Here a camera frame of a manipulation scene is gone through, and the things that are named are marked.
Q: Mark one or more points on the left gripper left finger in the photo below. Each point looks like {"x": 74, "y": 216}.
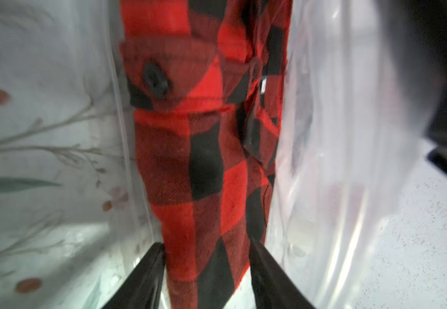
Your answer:
{"x": 142, "y": 288}

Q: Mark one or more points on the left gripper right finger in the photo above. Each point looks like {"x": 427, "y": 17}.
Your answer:
{"x": 271, "y": 286}

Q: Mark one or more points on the clear plastic vacuum bag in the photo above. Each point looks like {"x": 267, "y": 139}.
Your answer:
{"x": 74, "y": 215}

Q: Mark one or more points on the red black plaid shirt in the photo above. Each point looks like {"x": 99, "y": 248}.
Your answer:
{"x": 206, "y": 82}

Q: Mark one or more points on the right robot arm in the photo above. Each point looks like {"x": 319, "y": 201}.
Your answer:
{"x": 416, "y": 32}

